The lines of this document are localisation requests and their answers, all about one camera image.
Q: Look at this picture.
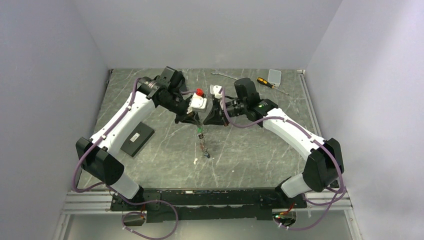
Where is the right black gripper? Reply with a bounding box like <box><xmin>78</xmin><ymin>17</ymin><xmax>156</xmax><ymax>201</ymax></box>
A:
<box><xmin>203</xmin><ymin>98</ymin><xmax>248</xmax><ymax>127</ymax></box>

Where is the round metal keyring disc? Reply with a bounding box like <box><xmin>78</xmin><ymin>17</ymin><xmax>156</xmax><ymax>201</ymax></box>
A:
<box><xmin>196</xmin><ymin>124</ymin><xmax>207</xmax><ymax>155</ymax></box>

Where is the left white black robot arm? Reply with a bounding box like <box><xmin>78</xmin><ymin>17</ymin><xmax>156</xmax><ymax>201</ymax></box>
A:
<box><xmin>75</xmin><ymin>66</ymin><xmax>200</xmax><ymax>210</ymax></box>

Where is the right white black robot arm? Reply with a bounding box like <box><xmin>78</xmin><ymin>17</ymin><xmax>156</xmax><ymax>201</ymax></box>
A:
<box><xmin>204</xmin><ymin>78</ymin><xmax>345</xmax><ymax>208</ymax></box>

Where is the black rectangular block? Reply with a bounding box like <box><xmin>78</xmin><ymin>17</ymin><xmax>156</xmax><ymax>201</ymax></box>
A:
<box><xmin>176</xmin><ymin>71</ymin><xmax>188</xmax><ymax>92</ymax></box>

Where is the silver wrench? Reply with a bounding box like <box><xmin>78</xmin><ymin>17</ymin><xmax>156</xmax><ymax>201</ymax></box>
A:
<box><xmin>210</xmin><ymin>69</ymin><xmax>238</xmax><ymax>80</ymax></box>

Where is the black box with label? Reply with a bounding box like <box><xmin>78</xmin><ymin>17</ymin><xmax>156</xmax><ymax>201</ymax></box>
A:
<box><xmin>120</xmin><ymin>122</ymin><xmax>155</xmax><ymax>158</ymax></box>

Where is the yellow black screwdriver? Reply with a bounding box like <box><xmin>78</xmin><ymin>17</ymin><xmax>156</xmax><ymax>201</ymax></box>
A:
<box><xmin>256</xmin><ymin>77</ymin><xmax>289</xmax><ymax>96</ymax></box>

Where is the clear plastic box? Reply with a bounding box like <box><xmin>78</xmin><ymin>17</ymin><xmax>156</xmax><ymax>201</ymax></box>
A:
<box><xmin>267</xmin><ymin>69</ymin><xmax>282</xmax><ymax>87</ymax></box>

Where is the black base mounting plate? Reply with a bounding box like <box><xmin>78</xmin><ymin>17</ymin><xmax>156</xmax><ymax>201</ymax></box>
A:
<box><xmin>110</xmin><ymin>187</ymin><xmax>307</xmax><ymax>223</ymax></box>

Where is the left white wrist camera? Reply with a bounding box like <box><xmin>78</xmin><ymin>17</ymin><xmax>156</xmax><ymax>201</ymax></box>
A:
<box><xmin>187</xmin><ymin>88</ymin><xmax>208</xmax><ymax>114</ymax></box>

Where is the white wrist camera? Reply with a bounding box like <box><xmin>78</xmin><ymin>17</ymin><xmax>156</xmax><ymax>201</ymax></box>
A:
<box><xmin>187</xmin><ymin>88</ymin><xmax>208</xmax><ymax>114</ymax></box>
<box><xmin>209</xmin><ymin>85</ymin><xmax>223</xmax><ymax>100</ymax></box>

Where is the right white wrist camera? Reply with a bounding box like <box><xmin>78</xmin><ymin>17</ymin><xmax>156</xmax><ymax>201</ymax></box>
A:
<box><xmin>209</xmin><ymin>85</ymin><xmax>223</xmax><ymax>100</ymax></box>

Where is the aluminium frame rail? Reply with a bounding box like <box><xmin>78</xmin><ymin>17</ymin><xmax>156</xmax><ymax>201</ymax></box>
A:
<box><xmin>61</xmin><ymin>190</ymin><xmax>354</xmax><ymax>215</ymax></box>

